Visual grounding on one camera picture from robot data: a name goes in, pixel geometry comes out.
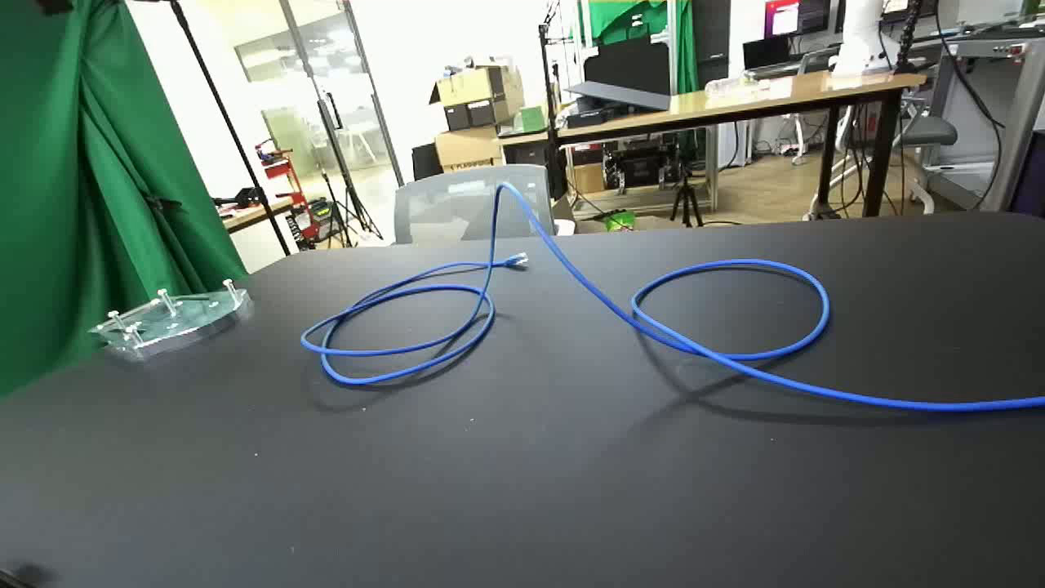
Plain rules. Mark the green backdrop curtain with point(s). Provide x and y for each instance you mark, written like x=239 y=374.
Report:
x=98 y=197

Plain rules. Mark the clear acrylic plate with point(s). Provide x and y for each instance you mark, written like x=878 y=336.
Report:
x=170 y=321

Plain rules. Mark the wooden desk with black legs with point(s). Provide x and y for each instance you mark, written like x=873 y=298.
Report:
x=783 y=94

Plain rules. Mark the grey mesh office chair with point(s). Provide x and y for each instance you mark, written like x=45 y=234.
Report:
x=455 y=206

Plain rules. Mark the stacked cardboard boxes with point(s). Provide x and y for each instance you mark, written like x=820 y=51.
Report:
x=478 y=102

